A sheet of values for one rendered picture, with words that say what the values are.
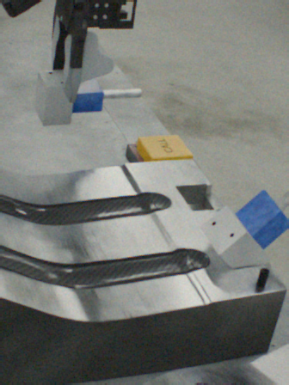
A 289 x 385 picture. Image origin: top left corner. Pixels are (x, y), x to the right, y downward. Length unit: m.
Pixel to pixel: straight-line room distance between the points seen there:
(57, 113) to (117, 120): 0.28
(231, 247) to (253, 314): 0.07
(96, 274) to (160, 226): 0.10
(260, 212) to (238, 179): 1.98
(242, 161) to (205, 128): 0.24
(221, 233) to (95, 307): 0.15
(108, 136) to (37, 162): 0.14
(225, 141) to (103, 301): 2.29
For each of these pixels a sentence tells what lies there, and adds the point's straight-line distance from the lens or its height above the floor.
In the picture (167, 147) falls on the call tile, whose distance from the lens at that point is 1.16.
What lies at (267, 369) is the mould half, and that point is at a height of 0.86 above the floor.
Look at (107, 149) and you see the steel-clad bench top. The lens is 1.22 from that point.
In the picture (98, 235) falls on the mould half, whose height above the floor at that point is 0.88.
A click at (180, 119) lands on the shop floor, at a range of 3.16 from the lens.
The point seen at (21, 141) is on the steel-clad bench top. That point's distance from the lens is 1.22.
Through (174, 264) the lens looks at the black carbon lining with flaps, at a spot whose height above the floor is 0.88.
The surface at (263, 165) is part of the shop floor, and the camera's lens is 2.95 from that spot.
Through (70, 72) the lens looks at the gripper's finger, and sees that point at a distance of 0.99.
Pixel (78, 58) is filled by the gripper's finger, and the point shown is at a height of 1.00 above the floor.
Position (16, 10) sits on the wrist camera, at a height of 1.07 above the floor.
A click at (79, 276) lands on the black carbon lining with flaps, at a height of 0.88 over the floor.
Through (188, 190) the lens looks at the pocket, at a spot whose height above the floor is 0.88.
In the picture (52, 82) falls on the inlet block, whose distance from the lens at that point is 1.03.
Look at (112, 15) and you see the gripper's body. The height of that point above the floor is 1.05.
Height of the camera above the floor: 1.38
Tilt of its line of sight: 31 degrees down
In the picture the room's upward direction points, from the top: 8 degrees clockwise
